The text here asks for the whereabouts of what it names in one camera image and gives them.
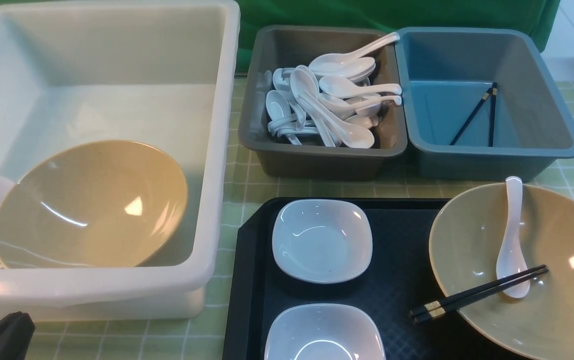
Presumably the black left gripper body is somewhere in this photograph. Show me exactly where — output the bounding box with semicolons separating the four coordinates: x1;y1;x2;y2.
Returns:
0;311;35;360

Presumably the white square dish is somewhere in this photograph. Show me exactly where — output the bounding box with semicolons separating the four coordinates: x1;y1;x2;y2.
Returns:
271;198;374;285
264;303;386;360

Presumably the white soup spoon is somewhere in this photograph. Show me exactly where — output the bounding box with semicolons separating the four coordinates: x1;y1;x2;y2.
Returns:
496;176;529;280

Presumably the tan noodle bowl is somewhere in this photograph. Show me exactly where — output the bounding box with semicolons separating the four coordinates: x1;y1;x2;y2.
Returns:
428;183;574;360

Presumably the tan bowl in tub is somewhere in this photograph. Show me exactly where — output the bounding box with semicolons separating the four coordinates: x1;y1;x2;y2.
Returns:
0;140;189;269

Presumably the green checkered tablecloth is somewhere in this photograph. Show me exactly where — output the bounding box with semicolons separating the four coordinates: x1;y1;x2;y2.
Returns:
26;79;574;360

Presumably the large white plastic tub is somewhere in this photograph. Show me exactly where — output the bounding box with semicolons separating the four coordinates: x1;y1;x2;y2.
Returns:
0;0;241;322

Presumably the white spoon left small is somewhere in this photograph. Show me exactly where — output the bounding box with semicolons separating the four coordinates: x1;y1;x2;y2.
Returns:
265;89;306;137

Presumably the grey plastic bin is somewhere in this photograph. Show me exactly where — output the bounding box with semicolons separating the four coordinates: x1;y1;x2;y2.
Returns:
237;25;408;182

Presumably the black serving tray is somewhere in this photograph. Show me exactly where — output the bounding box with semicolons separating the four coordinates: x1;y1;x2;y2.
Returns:
222;197;521;360

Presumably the white spoon front large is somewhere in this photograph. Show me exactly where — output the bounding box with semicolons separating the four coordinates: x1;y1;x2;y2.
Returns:
290;64;375;150

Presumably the white spoon middle right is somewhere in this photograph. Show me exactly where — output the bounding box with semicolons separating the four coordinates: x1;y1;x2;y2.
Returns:
319;76;402;99

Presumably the white spoon on bin rim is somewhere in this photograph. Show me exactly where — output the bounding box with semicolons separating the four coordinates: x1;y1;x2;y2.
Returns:
309;32;400;75

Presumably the blue plastic bin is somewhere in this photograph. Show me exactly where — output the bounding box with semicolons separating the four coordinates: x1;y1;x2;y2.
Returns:
395;27;574;182

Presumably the green backdrop cloth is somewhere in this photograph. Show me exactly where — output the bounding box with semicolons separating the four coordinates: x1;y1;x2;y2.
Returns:
0;0;561;74

